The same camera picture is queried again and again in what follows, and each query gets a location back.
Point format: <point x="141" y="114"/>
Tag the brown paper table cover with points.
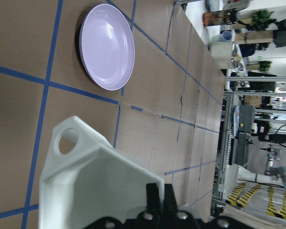
<point x="167" y="115"/>

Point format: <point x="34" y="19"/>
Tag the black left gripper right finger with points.
<point x="171" y="212"/>

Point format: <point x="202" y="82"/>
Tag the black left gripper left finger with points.
<point x="152" y="211"/>

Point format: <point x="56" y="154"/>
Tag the lilac plate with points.
<point x="107" y="47"/>

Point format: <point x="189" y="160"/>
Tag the white faceted cup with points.
<point x="87" y="184"/>

